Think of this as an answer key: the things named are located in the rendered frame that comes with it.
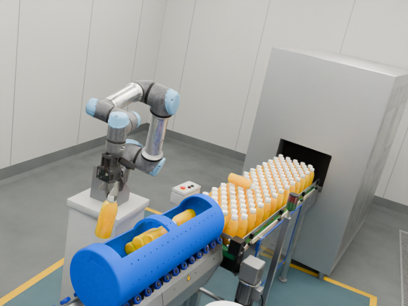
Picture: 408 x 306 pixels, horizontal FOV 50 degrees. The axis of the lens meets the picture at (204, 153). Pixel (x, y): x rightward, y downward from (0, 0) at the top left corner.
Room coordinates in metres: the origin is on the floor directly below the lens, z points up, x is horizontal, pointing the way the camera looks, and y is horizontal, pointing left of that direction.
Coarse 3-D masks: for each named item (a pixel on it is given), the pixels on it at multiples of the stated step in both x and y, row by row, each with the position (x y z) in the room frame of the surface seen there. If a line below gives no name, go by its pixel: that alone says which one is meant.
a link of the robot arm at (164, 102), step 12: (156, 84) 2.07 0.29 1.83; (156, 96) 2.03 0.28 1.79; (168, 96) 2.03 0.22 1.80; (156, 108) 2.04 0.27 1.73; (168, 108) 2.02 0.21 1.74; (156, 120) 2.08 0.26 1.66; (156, 132) 2.10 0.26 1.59; (156, 144) 2.13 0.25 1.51; (144, 156) 2.15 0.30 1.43; (156, 156) 2.16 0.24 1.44; (144, 168) 2.17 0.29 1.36; (156, 168) 2.16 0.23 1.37
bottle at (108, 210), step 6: (108, 204) 1.60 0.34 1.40; (114, 204) 1.61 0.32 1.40; (102, 210) 1.60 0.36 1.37; (108, 210) 1.59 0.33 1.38; (114, 210) 1.60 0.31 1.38; (102, 216) 1.59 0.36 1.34; (108, 216) 1.59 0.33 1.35; (114, 216) 1.61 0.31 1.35; (102, 222) 1.59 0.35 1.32; (108, 222) 1.59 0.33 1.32; (96, 228) 1.61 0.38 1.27; (102, 228) 1.59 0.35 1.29; (108, 228) 1.60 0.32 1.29; (96, 234) 1.60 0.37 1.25; (102, 234) 1.59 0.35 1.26; (108, 234) 1.61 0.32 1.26
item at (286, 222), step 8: (288, 224) 2.48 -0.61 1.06; (280, 232) 2.48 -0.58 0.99; (280, 240) 2.48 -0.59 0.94; (280, 248) 2.47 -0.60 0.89; (272, 264) 2.48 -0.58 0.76; (272, 272) 2.48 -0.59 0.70; (272, 280) 2.48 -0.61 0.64; (264, 288) 2.49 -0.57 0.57; (264, 296) 2.48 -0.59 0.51; (264, 304) 2.47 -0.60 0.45
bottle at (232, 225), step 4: (232, 220) 2.36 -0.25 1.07; (236, 220) 2.37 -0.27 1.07; (228, 224) 2.36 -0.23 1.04; (232, 224) 2.35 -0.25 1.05; (236, 224) 2.35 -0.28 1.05; (228, 228) 2.35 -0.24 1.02; (232, 228) 2.34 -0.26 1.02; (236, 228) 2.35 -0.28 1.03; (228, 232) 2.35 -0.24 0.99; (232, 232) 2.34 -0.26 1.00; (236, 232) 2.36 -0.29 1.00; (224, 240) 2.36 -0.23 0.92; (224, 244) 2.35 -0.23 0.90; (228, 244) 2.34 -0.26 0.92
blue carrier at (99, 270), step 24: (168, 216) 2.19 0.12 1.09; (216, 216) 2.15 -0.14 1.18; (120, 240) 1.84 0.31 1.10; (168, 240) 1.77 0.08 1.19; (192, 240) 1.91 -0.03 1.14; (72, 264) 1.56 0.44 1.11; (96, 264) 1.50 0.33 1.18; (120, 264) 1.50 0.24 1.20; (144, 264) 1.59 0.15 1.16; (168, 264) 1.73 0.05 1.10; (96, 288) 1.49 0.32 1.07; (120, 288) 1.44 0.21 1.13; (144, 288) 1.61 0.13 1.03
